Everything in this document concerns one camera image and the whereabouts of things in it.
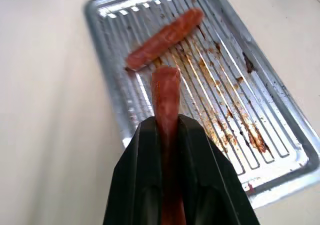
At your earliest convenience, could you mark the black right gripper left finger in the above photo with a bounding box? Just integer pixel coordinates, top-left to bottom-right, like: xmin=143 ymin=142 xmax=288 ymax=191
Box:
xmin=102 ymin=117 xmax=164 ymax=225

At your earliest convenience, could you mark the red sausage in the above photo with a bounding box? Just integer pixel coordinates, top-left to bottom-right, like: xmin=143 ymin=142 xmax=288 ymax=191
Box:
xmin=125 ymin=7 xmax=205 ymax=71
xmin=151 ymin=66 xmax=186 ymax=225

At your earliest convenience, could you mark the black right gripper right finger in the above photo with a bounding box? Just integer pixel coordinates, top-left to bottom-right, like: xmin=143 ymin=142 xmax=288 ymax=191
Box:
xmin=176 ymin=114 xmax=261 ymax=225

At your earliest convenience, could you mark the ribbed silver metal tray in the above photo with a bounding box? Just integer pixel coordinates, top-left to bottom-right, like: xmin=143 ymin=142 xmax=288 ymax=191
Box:
xmin=83 ymin=0 xmax=320 ymax=210

